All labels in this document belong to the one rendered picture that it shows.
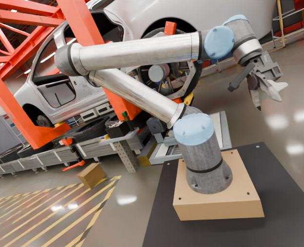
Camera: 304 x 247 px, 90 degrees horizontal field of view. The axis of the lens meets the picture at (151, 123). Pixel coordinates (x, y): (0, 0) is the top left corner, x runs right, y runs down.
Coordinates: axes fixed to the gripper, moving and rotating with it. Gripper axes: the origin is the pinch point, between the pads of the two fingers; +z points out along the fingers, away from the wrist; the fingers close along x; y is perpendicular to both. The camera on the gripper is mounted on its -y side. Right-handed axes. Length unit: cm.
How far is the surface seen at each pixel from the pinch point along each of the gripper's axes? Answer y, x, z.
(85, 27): -80, 38, -116
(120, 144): -97, 78, -16
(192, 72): -10, 59, -49
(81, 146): -181, 126, -38
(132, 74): -54, 42, -60
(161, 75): -34, 49, -52
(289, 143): 37, 75, 27
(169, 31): -17, 44, -81
